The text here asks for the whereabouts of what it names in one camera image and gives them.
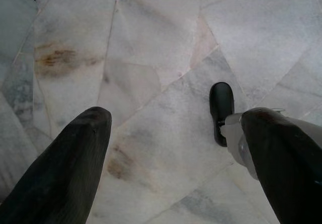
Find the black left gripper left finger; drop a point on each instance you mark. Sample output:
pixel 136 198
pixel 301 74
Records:
pixel 65 168

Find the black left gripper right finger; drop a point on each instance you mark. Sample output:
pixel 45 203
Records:
pixel 284 163

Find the grey robot leg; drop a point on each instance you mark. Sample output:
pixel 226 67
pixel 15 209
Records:
pixel 234 136

